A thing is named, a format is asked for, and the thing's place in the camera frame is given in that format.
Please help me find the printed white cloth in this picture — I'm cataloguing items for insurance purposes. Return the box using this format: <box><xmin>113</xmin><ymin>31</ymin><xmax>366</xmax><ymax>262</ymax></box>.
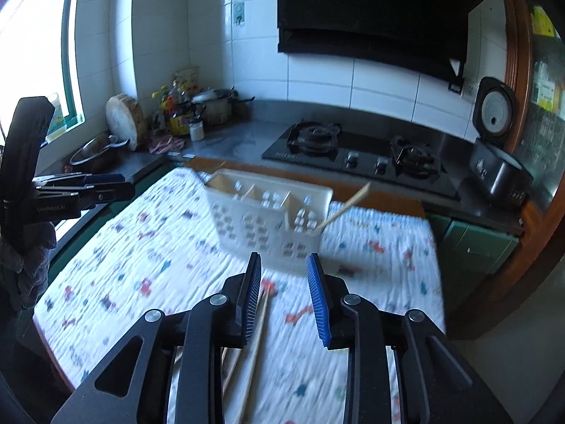
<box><xmin>33</xmin><ymin>165</ymin><xmax>446</xmax><ymax>424</ymax></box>

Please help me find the black rice cooker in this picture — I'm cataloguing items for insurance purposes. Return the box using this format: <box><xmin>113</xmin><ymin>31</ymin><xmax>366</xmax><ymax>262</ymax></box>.
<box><xmin>468</xmin><ymin>76</ymin><xmax>535</xmax><ymax>211</ymax></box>

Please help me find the black pan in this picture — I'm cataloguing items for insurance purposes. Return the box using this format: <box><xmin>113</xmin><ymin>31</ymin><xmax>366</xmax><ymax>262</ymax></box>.
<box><xmin>230</xmin><ymin>96</ymin><xmax>257</xmax><ymax>121</ymax></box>

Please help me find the yellow capped bottle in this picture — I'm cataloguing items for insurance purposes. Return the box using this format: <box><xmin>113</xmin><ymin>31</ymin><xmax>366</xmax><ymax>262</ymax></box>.
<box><xmin>152</xmin><ymin>86</ymin><xmax>172</xmax><ymax>135</ymax></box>

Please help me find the metal basin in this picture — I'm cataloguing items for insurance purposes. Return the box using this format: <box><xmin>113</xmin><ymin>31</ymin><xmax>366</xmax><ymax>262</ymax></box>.
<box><xmin>70</xmin><ymin>135</ymin><xmax>131</xmax><ymax>171</ymax></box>

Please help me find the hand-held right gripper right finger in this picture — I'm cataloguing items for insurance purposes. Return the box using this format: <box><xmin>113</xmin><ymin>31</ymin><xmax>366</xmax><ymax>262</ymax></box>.
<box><xmin>307</xmin><ymin>253</ymin><xmax>515</xmax><ymax>424</ymax></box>

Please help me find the glass door with stickers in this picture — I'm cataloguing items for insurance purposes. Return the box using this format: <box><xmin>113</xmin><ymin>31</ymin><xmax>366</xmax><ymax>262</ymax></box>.
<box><xmin>516</xmin><ymin>4</ymin><xmax>565</xmax><ymax>213</ymax></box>

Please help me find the yellow printed bag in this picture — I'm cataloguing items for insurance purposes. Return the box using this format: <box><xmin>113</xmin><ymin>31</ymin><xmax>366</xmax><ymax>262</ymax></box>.
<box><xmin>173</xmin><ymin>67</ymin><xmax>201</xmax><ymax>94</ymax></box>

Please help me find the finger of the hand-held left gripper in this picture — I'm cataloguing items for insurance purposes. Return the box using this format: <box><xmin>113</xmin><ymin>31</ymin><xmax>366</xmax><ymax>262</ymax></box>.
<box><xmin>34</xmin><ymin>172</ymin><xmax>127</xmax><ymax>187</ymax></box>
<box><xmin>34</xmin><ymin>183</ymin><xmax>136</xmax><ymax>206</ymax></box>

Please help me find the green cabinet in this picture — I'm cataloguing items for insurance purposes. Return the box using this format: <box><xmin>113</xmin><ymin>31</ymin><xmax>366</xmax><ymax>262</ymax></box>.
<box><xmin>424</xmin><ymin>211</ymin><xmax>520</xmax><ymax>342</ymax></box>

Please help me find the black gas stove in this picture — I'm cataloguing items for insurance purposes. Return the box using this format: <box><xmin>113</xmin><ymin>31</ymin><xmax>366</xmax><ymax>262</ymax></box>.
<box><xmin>261</xmin><ymin>119</ymin><xmax>462</xmax><ymax>199</ymax></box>

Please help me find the round wooden chopping board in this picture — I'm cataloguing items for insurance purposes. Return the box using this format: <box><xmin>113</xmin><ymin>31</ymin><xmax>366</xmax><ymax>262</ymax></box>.
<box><xmin>106</xmin><ymin>94</ymin><xmax>148</xmax><ymax>152</ymax></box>

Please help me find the clear detergent bottle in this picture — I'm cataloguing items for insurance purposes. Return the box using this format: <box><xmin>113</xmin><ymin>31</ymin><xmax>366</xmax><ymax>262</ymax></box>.
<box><xmin>45</xmin><ymin>93</ymin><xmax>68</xmax><ymax>136</ymax></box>

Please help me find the wooden door frame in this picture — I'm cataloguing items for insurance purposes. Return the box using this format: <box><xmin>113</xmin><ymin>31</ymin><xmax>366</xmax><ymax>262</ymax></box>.
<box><xmin>495</xmin><ymin>0</ymin><xmax>565</xmax><ymax>319</ymax></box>

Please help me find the light wooden chopstick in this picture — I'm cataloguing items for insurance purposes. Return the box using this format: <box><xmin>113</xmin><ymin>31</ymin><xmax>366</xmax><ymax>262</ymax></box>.
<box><xmin>236</xmin><ymin>279</ymin><xmax>276</xmax><ymax>424</ymax></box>
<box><xmin>314</xmin><ymin>181</ymin><xmax>372</xmax><ymax>231</ymax></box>

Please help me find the pink rag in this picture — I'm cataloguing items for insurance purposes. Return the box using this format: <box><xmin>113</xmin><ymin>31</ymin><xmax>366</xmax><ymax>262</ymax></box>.
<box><xmin>149</xmin><ymin>136</ymin><xmax>187</xmax><ymax>156</ymax></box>

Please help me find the black range hood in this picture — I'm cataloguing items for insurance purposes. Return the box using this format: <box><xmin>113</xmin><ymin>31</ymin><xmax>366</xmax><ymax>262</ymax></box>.
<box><xmin>262</xmin><ymin>0</ymin><xmax>493</xmax><ymax>84</ymax></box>

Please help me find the green window frame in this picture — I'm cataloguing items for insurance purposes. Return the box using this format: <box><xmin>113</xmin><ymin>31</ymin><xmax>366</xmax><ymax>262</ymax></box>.
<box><xmin>0</xmin><ymin>0</ymin><xmax>88</xmax><ymax>143</ymax></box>

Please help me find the steel pot with lid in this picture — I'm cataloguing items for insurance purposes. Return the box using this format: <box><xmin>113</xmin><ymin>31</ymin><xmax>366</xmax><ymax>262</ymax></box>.
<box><xmin>192</xmin><ymin>89</ymin><xmax>234</xmax><ymax>126</ymax></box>

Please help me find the white plastic utensil basket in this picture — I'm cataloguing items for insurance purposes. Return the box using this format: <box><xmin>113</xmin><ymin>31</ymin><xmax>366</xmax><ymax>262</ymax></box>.
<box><xmin>205</xmin><ymin>169</ymin><xmax>334</xmax><ymax>270</ymax></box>

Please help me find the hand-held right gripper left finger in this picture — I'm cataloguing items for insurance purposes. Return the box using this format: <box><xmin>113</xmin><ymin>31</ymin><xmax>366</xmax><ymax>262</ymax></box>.
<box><xmin>50</xmin><ymin>252</ymin><xmax>263</xmax><ymax>424</ymax></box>

